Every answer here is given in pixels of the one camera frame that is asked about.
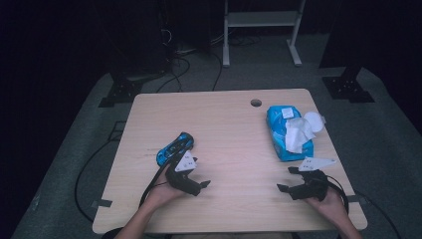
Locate black stand base plate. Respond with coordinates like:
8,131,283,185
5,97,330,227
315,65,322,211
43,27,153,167
321,65,376,104
98,79,144,109

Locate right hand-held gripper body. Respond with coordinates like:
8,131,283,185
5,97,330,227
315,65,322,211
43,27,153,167
288,156,337,202

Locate blue wet wipe pack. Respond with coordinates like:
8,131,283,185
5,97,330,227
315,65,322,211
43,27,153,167
266,105,327,163

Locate person's left hand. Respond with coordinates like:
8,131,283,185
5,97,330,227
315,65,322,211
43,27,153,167
143,166,187,211

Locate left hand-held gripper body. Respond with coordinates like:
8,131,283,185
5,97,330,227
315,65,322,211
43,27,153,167
164,150,202,197

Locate person's right hand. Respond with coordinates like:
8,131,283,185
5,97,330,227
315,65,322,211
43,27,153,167
304,189,349,227

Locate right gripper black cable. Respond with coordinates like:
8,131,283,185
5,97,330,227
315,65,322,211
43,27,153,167
325,173,350,214

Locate black floor cable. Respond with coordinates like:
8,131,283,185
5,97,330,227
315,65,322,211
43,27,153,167
75,120,127,223
353,189,403,239

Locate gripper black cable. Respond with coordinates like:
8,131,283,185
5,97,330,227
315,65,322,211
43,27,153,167
325,173,350,214
138,162,172,208

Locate grey tape strip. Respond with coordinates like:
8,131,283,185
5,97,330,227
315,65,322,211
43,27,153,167
91,198,113,209
347,194,368,204

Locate blue toy car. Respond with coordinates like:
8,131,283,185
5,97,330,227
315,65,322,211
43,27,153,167
155,131,195,167

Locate white metal stand frame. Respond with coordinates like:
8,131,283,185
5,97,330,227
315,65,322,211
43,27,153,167
222,0,307,68

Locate white wet wipe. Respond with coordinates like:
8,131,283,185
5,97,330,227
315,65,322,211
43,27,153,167
284,117,317,154

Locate tangled black floor cables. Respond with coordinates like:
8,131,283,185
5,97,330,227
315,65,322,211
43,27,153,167
154,28,224,94

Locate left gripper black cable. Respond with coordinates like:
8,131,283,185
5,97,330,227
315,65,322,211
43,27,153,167
138,162,172,208

